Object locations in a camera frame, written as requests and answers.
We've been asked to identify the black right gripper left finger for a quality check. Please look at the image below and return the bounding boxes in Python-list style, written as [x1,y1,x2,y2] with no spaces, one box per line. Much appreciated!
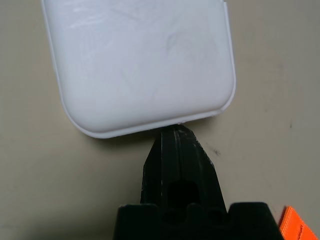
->
[141,127,182,209]

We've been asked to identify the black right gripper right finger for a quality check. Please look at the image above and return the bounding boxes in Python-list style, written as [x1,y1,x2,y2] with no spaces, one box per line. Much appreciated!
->
[175,124,227,213]

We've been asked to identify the white plastic pencil case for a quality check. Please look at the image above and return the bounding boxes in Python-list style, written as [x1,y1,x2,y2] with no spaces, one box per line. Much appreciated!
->
[41,0,237,139]

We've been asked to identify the teal and orange backpack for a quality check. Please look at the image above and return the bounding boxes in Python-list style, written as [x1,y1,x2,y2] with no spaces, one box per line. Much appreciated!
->
[279,205,320,240]

